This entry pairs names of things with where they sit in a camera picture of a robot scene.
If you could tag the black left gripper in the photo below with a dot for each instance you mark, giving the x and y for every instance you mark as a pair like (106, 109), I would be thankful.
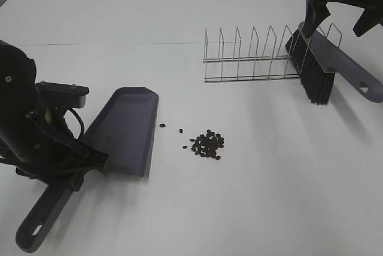
(38, 142)

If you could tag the purple plastic dustpan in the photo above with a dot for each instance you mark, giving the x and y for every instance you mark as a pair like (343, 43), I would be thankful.
(124, 129)

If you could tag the purple hand brush black bristles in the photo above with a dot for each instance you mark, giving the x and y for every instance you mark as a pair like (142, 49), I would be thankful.
(316, 59)

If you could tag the pile of coffee beans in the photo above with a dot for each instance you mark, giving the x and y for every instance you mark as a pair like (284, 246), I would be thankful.
(208, 144)

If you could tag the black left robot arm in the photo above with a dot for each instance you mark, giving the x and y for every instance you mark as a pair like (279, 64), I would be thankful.
(18, 79)

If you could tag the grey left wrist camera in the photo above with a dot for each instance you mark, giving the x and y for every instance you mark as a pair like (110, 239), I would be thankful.
(63, 95)

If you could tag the metal wire dish rack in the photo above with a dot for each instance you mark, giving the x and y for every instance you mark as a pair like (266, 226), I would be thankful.
(254, 57)

